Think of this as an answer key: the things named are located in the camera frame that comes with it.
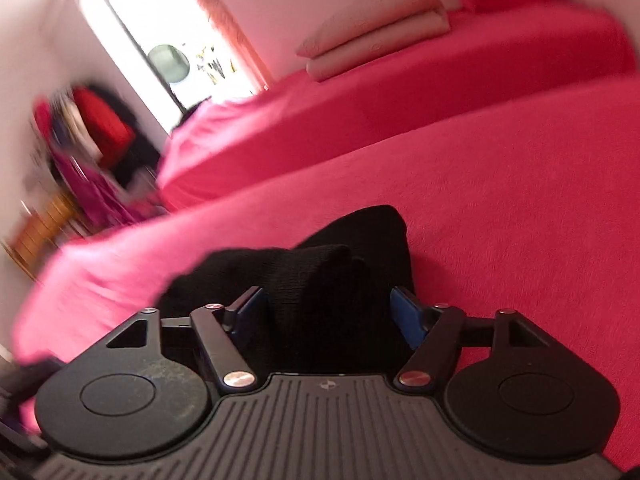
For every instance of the white hanging garment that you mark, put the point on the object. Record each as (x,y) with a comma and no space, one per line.
(82,130)

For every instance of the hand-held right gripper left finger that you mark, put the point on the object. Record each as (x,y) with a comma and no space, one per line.
(250,312)

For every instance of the black pants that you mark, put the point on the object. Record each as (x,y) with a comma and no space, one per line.
(325,270)

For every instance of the black cloth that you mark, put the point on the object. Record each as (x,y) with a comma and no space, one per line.
(192,111)

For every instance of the round grey drum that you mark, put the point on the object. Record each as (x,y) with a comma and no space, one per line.
(167,62)

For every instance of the pink lace curtain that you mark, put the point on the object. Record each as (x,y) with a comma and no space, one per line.
(225,20)

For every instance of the bright window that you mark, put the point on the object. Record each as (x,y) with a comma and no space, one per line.
(150,15)

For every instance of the bed with pink sheet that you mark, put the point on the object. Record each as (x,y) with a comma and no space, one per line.
(400,95)

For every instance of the wooden furniture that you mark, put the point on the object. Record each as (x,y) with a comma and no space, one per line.
(45,230)

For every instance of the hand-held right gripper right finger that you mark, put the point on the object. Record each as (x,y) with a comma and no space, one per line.
(406,315)

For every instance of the black hanging garment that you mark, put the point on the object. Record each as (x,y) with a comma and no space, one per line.
(137,160)

